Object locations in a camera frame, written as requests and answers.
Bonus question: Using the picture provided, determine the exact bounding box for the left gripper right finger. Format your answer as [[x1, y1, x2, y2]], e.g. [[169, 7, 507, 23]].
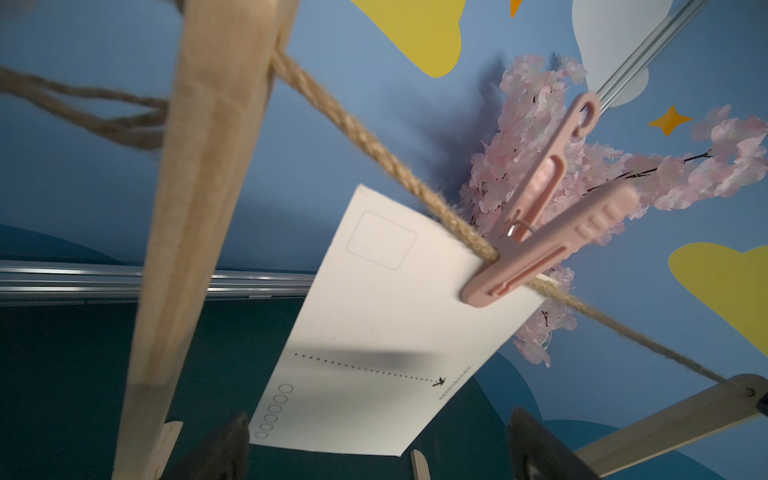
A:
[[508, 408, 600, 480]]

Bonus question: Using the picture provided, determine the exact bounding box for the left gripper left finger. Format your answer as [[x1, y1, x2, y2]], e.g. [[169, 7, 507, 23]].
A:
[[163, 413, 249, 480]]

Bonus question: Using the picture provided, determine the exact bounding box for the white postcard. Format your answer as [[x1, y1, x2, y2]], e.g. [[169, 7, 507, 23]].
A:
[[249, 186, 543, 456]]

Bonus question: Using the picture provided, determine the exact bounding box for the pink clothespin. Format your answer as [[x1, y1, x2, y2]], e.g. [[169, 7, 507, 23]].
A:
[[461, 92, 639, 308]]

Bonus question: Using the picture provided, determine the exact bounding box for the pink cherry blossom tree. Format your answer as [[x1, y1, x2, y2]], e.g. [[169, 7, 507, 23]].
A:
[[460, 55, 767, 371]]

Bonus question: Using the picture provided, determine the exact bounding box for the rear aluminium floor rail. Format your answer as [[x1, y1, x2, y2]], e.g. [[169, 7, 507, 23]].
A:
[[1, 260, 314, 306]]

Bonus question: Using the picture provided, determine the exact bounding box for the jute string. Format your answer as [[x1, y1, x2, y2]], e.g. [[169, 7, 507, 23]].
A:
[[0, 50, 751, 394]]

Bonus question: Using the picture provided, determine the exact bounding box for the wooden drying rack frame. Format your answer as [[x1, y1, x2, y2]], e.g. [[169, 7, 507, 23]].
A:
[[112, 1, 767, 479]]

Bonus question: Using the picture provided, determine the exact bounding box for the right aluminium corner post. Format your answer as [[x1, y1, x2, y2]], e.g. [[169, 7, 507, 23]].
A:
[[597, 0, 708, 114]]

